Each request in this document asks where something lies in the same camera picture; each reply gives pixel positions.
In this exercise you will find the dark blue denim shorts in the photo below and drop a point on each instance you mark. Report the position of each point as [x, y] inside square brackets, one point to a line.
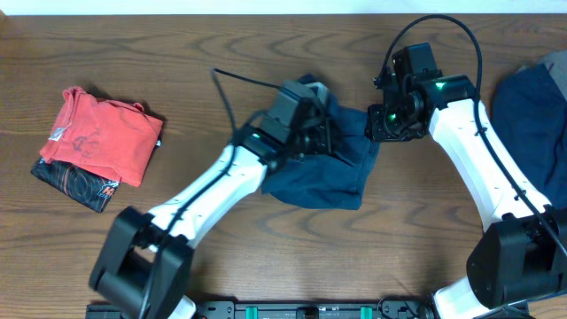
[325, 182]

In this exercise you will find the grey garment at right edge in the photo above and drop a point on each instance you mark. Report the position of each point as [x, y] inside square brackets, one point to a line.
[545, 80]

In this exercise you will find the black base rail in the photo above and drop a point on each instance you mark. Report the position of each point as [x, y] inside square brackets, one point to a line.
[383, 309]

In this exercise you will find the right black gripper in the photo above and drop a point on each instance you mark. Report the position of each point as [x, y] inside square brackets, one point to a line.
[376, 128]

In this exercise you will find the folded black orange-print garment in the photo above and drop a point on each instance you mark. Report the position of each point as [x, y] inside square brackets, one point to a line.
[86, 188]

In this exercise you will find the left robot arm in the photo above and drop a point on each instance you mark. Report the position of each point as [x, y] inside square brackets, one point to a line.
[144, 265]

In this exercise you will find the dark blue garment pile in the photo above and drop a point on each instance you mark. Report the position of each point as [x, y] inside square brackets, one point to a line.
[534, 133]

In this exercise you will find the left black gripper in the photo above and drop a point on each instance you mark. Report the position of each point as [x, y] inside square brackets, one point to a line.
[325, 134]

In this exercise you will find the folded orange t-shirt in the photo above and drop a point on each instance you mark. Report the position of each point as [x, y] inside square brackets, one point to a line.
[106, 137]

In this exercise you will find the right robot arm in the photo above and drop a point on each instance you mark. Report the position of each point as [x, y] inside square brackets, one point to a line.
[521, 255]

